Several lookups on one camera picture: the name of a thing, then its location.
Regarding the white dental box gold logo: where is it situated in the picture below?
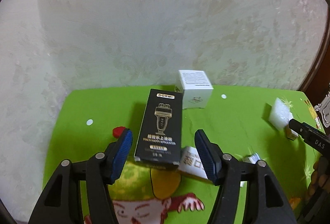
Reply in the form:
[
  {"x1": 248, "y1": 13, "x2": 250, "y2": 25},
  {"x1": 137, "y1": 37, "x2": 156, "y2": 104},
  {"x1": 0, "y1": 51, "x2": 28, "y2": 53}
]
[{"x1": 178, "y1": 147, "x2": 208, "y2": 181}]

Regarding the black shaver box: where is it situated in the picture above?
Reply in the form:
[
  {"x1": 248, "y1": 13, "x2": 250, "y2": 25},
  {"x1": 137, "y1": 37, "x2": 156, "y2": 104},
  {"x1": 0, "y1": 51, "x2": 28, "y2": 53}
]
[{"x1": 134, "y1": 89, "x2": 183, "y2": 170}]

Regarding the small white cube box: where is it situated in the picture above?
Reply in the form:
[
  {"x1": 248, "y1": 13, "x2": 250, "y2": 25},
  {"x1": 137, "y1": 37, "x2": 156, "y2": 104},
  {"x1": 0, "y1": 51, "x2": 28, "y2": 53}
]
[{"x1": 174, "y1": 70, "x2": 213, "y2": 109}]

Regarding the person's right hand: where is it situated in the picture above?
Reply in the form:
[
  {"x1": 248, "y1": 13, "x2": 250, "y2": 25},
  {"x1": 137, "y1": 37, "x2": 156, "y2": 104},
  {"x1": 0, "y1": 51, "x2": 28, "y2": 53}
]
[{"x1": 306, "y1": 156, "x2": 329, "y2": 200}]

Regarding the small white orange box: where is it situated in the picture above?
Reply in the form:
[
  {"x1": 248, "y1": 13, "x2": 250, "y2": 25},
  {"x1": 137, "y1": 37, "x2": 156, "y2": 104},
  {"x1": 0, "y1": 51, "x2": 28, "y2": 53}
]
[{"x1": 284, "y1": 125, "x2": 299, "y2": 141}]

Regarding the small blue white porcelain box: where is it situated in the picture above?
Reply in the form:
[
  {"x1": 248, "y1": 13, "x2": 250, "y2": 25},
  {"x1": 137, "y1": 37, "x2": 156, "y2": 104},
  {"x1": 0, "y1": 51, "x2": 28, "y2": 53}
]
[{"x1": 242, "y1": 152, "x2": 261, "y2": 164}]

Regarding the white foam block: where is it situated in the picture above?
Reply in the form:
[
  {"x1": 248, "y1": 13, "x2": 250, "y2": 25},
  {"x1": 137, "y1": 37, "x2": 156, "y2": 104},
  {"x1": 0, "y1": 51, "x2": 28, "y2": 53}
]
[{"x1": 269, "y1": 98, "x2": 294, "y2": 130}]

